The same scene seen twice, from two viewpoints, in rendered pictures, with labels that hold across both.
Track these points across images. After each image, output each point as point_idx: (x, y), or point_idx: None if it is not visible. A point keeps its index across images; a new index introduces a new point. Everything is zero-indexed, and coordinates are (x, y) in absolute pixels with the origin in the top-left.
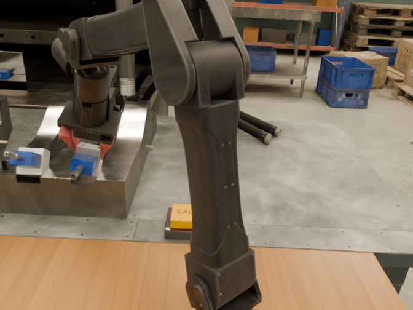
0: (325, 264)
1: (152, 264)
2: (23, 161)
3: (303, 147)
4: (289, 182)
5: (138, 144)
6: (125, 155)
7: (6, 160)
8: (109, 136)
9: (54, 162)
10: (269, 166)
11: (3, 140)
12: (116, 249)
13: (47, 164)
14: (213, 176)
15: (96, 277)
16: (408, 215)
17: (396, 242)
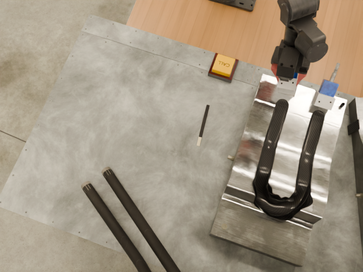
0: (158, 24)
1: (247, 46)
2: (329, 80)
3: (78, 154)
4: (128, 101)
5: (246, 130)
6: (259, 111)
7: (342, 104)
8: None
9: (309, 109)
10: (130, 128)
11: (362, 216)
12: (266, 61)
13: (314, 100)
14: None
15: (276, 45)
16: (75, 46)
17: (106, 27)
